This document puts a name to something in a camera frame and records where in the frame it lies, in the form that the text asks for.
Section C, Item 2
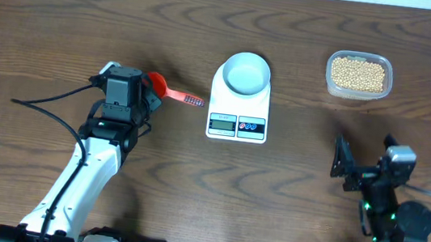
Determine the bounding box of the white digital kitchen scale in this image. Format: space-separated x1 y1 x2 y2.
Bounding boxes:
205 68 271 144

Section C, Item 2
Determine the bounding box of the pile of soybeans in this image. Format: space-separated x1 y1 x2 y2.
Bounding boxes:
331 57 385 93

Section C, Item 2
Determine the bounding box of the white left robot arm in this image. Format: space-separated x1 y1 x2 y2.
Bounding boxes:
0 62 162 242

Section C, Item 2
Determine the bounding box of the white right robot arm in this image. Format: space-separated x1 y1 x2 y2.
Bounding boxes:
330 135 431 242

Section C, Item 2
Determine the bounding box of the red measuring scoop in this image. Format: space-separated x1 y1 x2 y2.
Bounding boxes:
148 71 205 108

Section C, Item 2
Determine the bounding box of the white round bowl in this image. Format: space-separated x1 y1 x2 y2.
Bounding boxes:
222 52 271 96

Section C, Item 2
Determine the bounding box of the clear plastic container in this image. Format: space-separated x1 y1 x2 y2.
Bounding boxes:
325 50 394 101

